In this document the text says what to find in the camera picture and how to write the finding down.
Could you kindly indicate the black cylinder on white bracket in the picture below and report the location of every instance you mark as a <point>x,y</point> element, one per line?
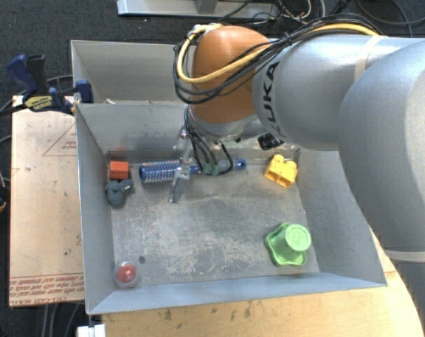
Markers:
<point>268,142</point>

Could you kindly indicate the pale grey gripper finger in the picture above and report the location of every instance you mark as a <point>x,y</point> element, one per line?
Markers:
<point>177,188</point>

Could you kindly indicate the orange block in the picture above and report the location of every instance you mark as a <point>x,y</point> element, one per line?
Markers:
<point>118,170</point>

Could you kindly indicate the green cup with flower base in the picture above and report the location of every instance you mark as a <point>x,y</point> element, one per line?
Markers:
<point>289,246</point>

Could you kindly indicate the yellow toy block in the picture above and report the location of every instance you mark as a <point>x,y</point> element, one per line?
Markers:
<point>281,171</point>

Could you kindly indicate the red ball in clear dome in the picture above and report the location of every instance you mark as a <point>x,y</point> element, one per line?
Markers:
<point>126,274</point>

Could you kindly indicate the grey toy animal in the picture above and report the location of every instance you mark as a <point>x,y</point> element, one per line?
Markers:
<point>117,194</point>

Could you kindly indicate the brown cardboard board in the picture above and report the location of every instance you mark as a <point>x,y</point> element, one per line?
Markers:
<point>44,202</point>

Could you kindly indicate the grey metal bin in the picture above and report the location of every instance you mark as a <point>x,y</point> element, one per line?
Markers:
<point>212,230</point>

